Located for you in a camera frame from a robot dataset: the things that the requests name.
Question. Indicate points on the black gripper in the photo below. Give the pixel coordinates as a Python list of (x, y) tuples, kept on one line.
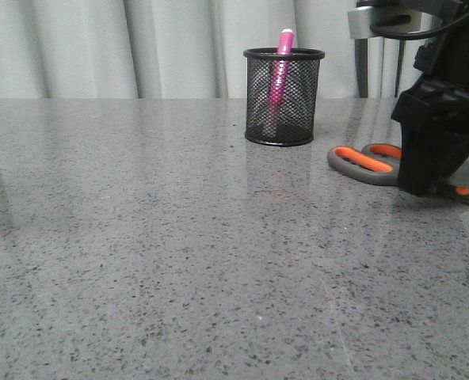
[(434, 112)]

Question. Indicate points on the grey orange scissors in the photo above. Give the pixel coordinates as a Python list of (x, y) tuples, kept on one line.
[(378, 164)]

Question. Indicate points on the pink marker pen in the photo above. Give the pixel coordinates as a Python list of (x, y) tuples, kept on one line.
[(280, 69)]

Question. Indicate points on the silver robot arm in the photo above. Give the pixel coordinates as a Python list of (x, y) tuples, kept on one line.
[(388, 19)]

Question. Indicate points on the black mesh pen holder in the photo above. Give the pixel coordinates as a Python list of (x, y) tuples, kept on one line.
[(297, 112)]

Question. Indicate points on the grey curtain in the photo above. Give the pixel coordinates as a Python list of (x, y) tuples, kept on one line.
[(184, 49)]

